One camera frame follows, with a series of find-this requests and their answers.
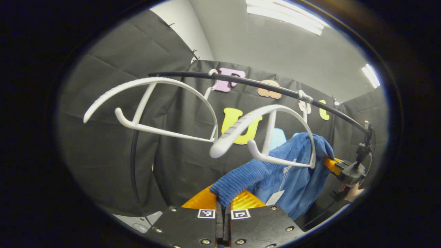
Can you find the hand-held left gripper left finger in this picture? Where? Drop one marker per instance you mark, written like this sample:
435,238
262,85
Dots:
186,227

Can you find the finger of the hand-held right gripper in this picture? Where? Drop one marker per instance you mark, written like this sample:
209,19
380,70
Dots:
330,164

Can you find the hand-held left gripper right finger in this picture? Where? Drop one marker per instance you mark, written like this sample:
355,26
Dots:
262,227

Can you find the white plastic clothes hanger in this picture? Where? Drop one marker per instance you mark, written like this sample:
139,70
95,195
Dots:
151,80
241,124

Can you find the black metal clothes rack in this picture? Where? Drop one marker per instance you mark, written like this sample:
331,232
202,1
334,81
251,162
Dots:
262,84

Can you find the ceiling light panel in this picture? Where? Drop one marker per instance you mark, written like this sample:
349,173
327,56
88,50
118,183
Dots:
286,15
371,75

